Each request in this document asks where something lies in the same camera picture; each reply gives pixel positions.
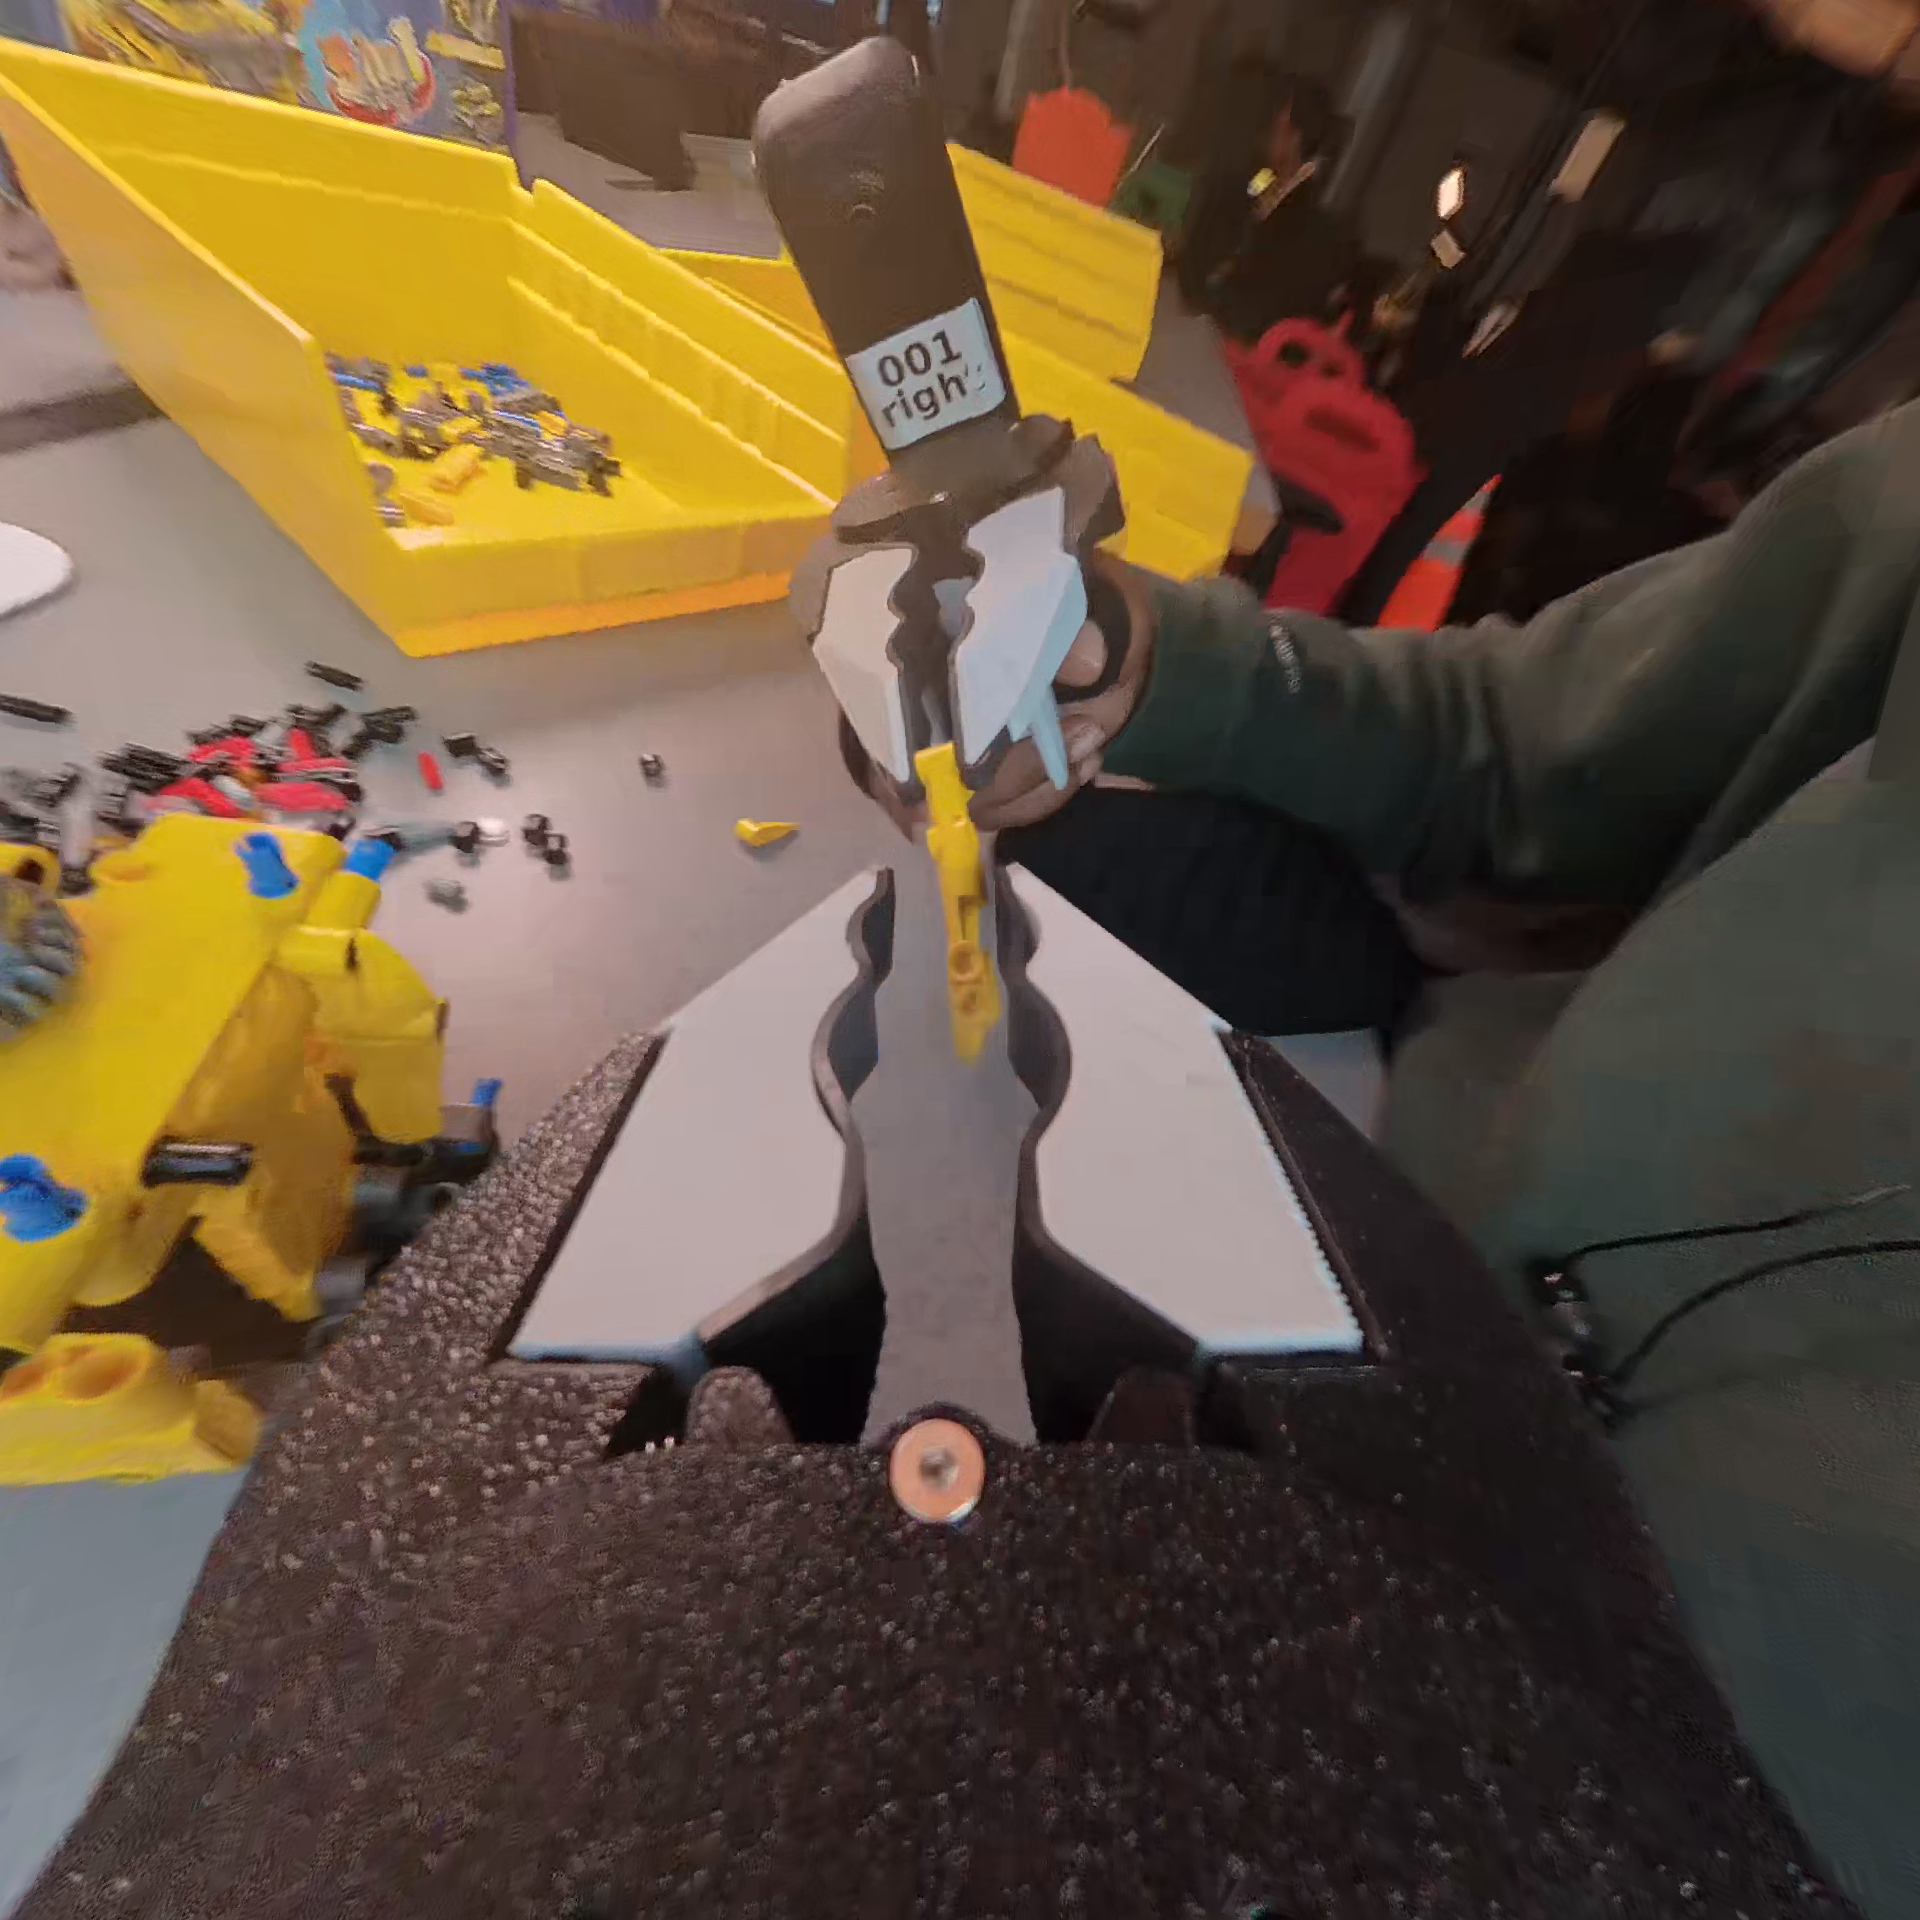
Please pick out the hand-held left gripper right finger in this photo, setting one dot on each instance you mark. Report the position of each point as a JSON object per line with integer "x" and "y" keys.
{"x": 1184, "y": 1184}

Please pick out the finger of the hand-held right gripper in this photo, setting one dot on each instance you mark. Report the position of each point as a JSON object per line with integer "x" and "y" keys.
{"x": 1019, "y": 600}
{"x": 861, "y": 646}

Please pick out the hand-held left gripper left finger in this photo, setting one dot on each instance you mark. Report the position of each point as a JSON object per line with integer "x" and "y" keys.
{"x": 674, "y": 1184}

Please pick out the yellow lego connector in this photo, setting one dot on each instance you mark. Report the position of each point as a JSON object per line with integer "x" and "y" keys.
{"x": 971, "y": 960}

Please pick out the mixed lego piece heap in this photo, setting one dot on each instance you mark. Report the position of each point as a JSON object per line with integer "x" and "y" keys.
{"x": 481, "y": 436}

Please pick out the yellow lego vehicle model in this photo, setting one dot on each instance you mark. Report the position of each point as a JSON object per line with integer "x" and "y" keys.
{"x": 194, "y": 1021}

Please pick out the scattered small lego pieces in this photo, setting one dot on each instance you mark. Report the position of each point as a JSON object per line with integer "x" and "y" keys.
{"x": 241, "y": 764}

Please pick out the colourful lego box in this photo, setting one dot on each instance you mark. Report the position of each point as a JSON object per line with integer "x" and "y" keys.
{"x": 284, "y": 60}

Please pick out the person's right hand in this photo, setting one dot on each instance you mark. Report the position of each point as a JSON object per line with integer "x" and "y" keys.
{"x": 1050, "y": 787}

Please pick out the person's black pants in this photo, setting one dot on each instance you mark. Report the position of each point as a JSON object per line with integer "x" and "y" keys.
{"x": 1201, "y": 901}

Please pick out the red plastic crate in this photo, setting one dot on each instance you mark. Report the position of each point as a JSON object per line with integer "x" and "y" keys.
{"x": 1319, "y": 436}

